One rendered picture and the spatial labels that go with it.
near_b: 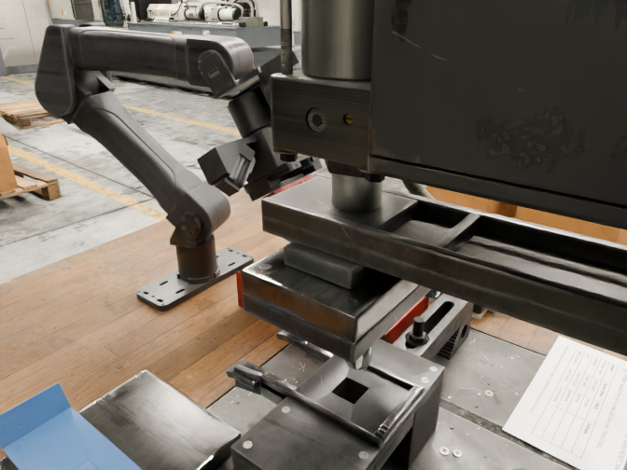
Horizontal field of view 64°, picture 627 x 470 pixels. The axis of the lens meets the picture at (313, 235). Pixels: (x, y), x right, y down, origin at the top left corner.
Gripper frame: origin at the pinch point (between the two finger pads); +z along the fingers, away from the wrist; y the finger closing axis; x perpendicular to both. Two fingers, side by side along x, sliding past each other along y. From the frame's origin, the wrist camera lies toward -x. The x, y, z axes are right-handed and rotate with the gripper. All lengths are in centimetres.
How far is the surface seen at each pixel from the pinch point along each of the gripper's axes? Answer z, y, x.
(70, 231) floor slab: -43, -271, 84
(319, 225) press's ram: -2.4, 24.7, -24.3
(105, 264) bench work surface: -8.0, -37.8, -10.7
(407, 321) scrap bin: 15.7, 9.7, -1.0
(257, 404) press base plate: 14.8, -0.4, -19.6
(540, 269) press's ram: 5.4, 36.1, -20.3
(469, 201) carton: 39, -74, 196
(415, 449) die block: 22.7, 15.8, -16.0
